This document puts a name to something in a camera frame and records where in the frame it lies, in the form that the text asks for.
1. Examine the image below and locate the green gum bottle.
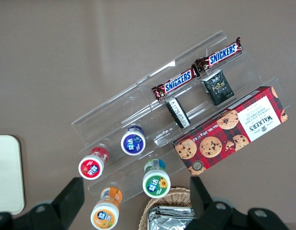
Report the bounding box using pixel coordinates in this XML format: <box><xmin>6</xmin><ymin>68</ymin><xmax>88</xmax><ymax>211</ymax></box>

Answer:
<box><xmin>142</xmin><ymin>158</ymin><xmax>171</xmax><ymax>198</ymax></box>

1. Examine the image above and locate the blue gum bottle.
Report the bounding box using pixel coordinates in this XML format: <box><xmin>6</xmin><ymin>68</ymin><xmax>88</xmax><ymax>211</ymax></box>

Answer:
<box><xmin>120</xmin><ymin>125</ymin><xmax>147</xmax><ymax>155</ymax></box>

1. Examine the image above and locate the small black packet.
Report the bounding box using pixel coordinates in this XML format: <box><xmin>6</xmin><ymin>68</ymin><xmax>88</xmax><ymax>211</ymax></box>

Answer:
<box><xmin>200</xmin><ymin>69</ymin><xmax>236</xmax><ymax>106</ymax></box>
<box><xmin>165</xmin><ymin>96</ymin><xmax>191</xmax><ymax>129</ymax></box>

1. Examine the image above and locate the red tartan cookie box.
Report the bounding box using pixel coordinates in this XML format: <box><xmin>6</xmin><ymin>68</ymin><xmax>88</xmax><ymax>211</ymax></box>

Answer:
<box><xmin>172</xmin><ymin>86</ymin><xmax>289</xmax><ymax>178</ymax></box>

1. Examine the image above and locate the red gum bottle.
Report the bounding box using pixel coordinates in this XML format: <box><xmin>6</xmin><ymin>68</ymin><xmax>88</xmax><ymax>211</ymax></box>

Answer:
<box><xmin>78</xmin><ymin>146</ymin><xmax>110</xmax><ymax>180</ymax></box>

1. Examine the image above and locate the Snickers chocolate bar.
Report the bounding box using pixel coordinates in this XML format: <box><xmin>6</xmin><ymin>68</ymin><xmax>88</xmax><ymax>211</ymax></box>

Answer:
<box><xmin>194</xmin><ymin>36</ymin><xmax>244</xmax><ymax>74</ymax></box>
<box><xmin>151</xmin><ymin>68</ymin><xmax>201</xmax><ymax>102</ymax></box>

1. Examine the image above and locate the silver foil container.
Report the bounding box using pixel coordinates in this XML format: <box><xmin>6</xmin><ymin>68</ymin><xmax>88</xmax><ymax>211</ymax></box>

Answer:
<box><xmin>146</xmin><ymin>205</ymin><xmax>197</xmax><ymax>230</ymax></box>

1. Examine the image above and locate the clear acrylic stepped stand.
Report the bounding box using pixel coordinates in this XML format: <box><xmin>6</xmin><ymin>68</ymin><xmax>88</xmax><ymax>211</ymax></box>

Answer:
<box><xmin>71</xmin><ymin>29</ymin><xmax>291</xmax><ymax>205</ymax></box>

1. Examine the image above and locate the oval tan wicker basket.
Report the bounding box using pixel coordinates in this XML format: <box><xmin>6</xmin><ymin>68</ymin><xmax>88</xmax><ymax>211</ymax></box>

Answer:
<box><xmin>138</xmin><ymin>187</ymin><xmax>194</xmax><ymax>230</ymax></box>

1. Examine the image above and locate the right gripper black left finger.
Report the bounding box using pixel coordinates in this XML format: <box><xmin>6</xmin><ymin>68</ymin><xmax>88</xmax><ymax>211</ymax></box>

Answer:
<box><xmin>27</xmin><ymin>177</ymin><xmax>86</xmax><ymax>230</ymax></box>

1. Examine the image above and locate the orange gum bottle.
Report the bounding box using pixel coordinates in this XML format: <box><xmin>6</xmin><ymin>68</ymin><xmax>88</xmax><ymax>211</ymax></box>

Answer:
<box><xmin>90</xmin><ymin>187</ymin><xmax>123</xmax><ymax>230</ymax></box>

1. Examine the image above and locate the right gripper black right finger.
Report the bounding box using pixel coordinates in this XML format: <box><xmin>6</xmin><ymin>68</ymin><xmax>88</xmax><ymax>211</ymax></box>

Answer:
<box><xmin>190</xmin><ymin>176</ymin><xmax>236</xmax><ymax>230</ymax></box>

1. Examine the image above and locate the cream plastic tray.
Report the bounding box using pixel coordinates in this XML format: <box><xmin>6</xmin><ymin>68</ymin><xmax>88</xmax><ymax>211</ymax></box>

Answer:
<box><xmin>0</xmin><ymin>135</ymin><xmax>26</xmax><ymax>215</ymax></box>

